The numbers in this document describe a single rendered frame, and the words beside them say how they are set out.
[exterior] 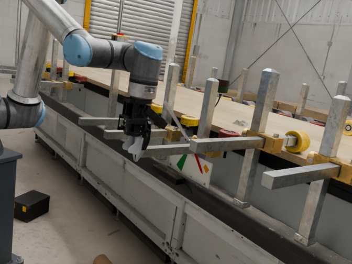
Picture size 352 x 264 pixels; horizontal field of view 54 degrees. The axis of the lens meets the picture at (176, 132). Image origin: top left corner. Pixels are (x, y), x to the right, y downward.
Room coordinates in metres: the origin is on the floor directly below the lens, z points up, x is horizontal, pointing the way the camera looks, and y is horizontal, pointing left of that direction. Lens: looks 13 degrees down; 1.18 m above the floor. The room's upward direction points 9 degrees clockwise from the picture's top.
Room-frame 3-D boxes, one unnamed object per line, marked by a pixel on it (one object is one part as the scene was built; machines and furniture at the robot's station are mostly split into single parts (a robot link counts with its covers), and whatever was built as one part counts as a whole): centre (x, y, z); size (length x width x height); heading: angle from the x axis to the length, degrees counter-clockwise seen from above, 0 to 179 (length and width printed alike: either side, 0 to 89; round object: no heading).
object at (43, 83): (2.39, 0.90, 0.83); 0.43 x 0.03 x 0.04; 130
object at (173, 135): (1.50, 0.04, 0.83); 0.13 x 0.06 x 0.05; 40
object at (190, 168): (1.33, -0.07, 0.75); 0.26 x 0.01 x 0.10; 40
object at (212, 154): (1.31, -0.12, 0.85); 0.13 x 0.06 x 0.05; 40
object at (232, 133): (1.36, -0.21, 0.85); 0.08 x 0.08 x 0.11
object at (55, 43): (2.67, 1.01, 0.90); 0.03 x 0.03 x 0.48; 40
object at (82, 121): (1.62, 0.26, 0.82); 0.43 x 0.03 x 0.04; 130
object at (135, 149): (1.07, 0.12, 0.86); 0.06 x 0.03 x 0.09; 129
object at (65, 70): (2.48, 0.85, 0.92); 0.03 x 0.03 x 0.48; 40
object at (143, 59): (1.08, 0.13, 1.14); 0.10 x 0.09 x 0.12; 49
